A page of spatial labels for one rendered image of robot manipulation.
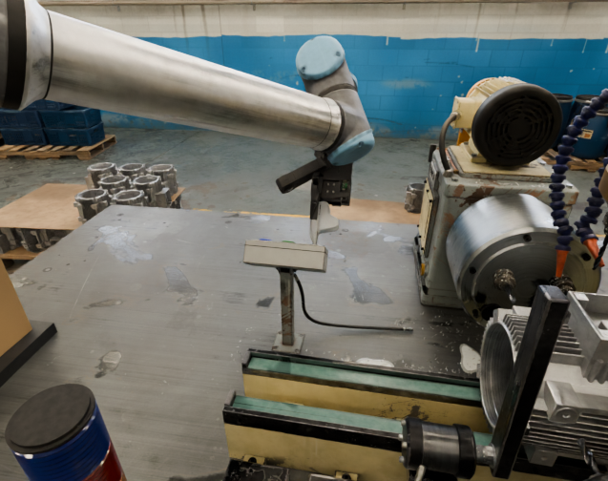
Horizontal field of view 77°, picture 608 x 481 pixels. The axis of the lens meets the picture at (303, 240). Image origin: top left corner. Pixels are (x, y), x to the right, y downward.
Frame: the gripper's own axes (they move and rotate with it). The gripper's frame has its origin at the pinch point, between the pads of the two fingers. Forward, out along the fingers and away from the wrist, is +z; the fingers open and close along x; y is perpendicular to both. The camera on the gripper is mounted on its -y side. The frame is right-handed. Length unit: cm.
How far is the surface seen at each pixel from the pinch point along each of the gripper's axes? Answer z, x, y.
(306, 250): 3.0, -3.6, -0.3
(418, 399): 28.0, -6.9, 22.8
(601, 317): 11, -20, 45
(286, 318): 17.7, 8.2, -5.0
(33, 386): 38, -3, -56
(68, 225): -16, 139, -177
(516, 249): -0.3, -6.4, 38.5
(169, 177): -64, 177, -135
